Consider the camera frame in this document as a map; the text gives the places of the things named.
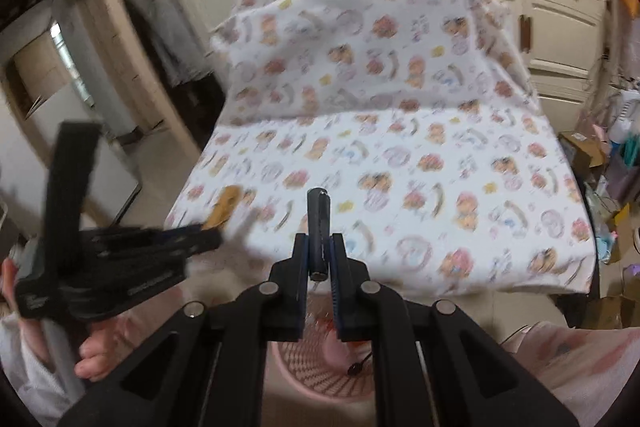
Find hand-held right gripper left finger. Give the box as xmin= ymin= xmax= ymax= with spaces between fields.
xmin=57 ymin=233 xmax=309 ymax=427

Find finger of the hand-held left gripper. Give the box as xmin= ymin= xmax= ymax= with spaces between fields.
xmin=99 ymin=226 xmax=225 ymax=309

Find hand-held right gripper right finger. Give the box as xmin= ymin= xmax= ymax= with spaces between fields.
xmin=330 ymin=232 xmax=579 ymax=427

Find pink plastic waste basket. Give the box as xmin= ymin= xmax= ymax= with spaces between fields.
xmin=267 ymin=279 xmax=383 ymax=404

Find black plastic spoon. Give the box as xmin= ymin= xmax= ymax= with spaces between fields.
xmin=347 ymin=352 xmax=374 ymax=377

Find black marker pen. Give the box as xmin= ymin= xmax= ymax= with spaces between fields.
xmin=306 ymin=188 xmax=332 ymax=281

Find person's left forearm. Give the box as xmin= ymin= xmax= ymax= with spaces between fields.
xmin=0 ymin=302 xmax=76 ymax=414

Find person's left hand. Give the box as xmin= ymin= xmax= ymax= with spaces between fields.
xmin=0 ymin=259 xmax=119 ymax=381

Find printed cartoon blanket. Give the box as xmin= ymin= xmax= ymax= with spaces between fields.
xmin=165 ymin=0 xmax=602 ymax=297

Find grey hanging clothes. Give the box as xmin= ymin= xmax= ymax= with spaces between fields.
xmin=114 ymin=0 xmax=212 ymax=84

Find person's right leg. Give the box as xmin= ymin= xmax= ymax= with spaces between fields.
xmin=500 ymin=321 xmax=640 ymax=427

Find brown cardboard box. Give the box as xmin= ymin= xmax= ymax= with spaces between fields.
xmin=559 ymin=131 xmax=609 ymax=178
xmin=594 ymin=292 xmax=640 ymax=332

